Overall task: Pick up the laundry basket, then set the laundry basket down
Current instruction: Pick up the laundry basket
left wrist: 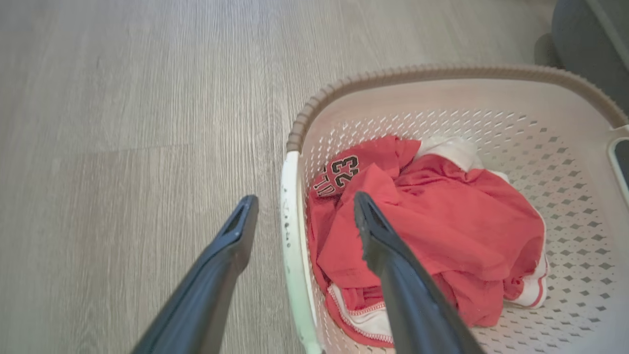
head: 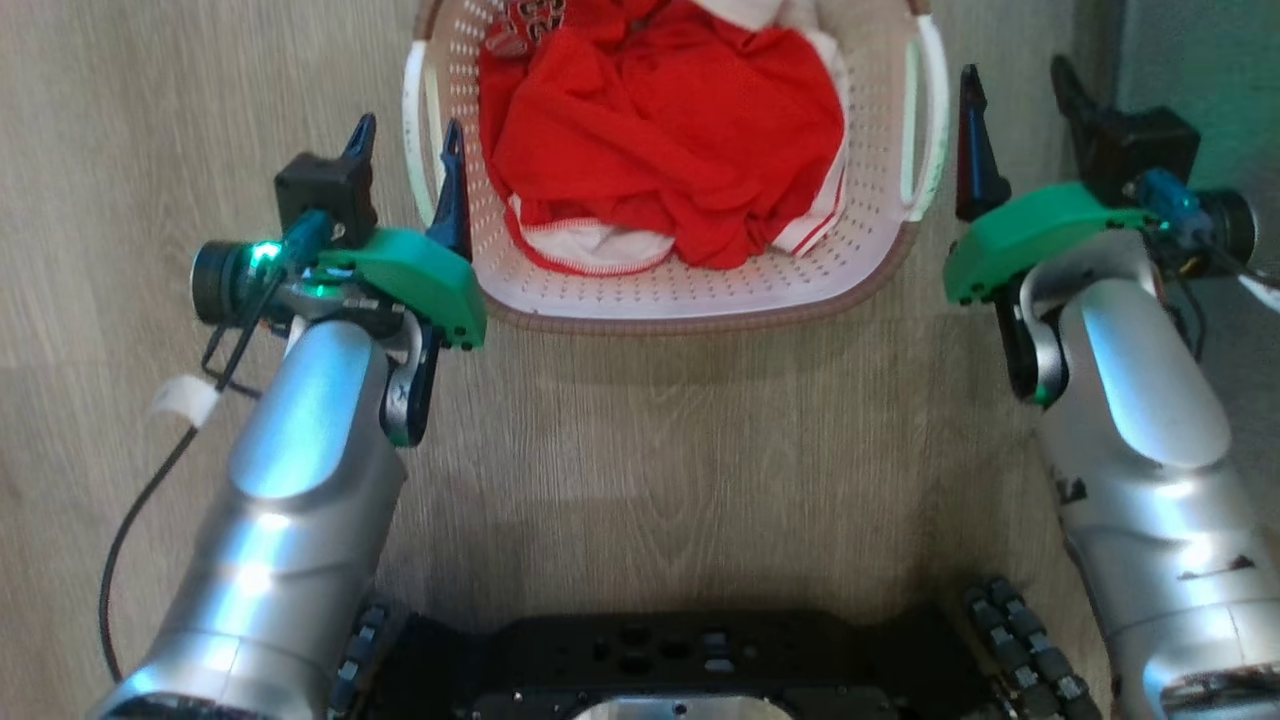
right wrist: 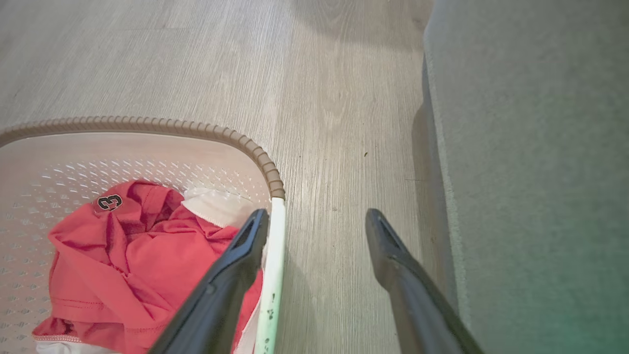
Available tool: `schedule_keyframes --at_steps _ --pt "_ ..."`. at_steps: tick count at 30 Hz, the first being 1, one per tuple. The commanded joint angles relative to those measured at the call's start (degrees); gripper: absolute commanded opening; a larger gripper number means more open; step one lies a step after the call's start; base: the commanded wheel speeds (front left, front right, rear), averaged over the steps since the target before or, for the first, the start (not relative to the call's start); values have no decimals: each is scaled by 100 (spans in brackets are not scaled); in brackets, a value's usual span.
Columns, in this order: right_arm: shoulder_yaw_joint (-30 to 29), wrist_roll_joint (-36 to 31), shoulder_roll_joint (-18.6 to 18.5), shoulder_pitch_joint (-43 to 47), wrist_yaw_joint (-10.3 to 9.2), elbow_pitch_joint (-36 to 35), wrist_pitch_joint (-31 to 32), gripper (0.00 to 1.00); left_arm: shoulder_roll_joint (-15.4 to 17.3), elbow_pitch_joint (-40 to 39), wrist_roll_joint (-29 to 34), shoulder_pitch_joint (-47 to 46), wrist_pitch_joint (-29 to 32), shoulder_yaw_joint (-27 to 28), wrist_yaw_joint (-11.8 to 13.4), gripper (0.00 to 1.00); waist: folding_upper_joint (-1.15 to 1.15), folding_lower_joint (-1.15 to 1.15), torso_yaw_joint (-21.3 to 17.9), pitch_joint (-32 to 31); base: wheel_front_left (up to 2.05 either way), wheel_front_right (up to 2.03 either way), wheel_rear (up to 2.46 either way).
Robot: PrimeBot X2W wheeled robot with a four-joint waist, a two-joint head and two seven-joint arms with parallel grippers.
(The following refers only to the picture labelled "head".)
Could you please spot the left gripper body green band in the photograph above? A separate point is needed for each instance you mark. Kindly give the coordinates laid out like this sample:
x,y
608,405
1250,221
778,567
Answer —
x,y
420,280

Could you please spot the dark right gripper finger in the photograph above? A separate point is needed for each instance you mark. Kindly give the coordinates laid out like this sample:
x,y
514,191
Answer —
x,y
975,160
1072,95

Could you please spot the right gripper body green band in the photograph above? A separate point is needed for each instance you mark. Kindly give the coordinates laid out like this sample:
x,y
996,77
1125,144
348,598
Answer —
x,y
1030,230

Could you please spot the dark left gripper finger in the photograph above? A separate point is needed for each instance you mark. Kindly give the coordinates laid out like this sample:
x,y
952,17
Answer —
x,y
362,138
452,200

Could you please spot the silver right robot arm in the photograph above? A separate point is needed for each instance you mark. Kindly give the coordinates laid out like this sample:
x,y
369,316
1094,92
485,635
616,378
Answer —
x,y
1150,430

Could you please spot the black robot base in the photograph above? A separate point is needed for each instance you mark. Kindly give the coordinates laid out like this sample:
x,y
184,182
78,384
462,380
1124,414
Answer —
x,y
680,660

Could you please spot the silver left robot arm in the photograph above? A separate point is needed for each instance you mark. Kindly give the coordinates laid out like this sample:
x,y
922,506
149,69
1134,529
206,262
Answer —
x,y
300,480

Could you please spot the white perforated laundry basket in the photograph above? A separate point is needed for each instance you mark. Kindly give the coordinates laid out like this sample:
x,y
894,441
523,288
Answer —
x,y
690,290

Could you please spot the red white printed garment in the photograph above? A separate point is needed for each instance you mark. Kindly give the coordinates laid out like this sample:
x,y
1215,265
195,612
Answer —
x,y
520,25

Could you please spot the red mesh garment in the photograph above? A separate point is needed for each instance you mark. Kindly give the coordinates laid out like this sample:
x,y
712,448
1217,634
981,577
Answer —
x,y
660,140

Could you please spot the black left roller wheel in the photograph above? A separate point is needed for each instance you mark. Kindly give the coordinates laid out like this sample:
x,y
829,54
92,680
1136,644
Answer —
x,y
360,660

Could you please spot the black roller wheel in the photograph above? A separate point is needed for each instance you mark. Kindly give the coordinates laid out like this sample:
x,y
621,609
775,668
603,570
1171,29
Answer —
x,y
1030,650
360,660

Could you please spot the black right roller wheel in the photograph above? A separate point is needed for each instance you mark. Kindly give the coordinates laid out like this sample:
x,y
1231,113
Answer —
x,y
1030,650

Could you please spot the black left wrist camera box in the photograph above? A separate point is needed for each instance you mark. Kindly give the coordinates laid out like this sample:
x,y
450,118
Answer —
x,y
325,195

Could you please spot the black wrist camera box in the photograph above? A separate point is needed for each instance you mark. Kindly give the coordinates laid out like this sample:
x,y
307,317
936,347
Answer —
x,y
1140,150
325,195

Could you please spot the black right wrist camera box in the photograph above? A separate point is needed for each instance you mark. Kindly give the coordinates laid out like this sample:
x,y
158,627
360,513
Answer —
x,y
1140,150

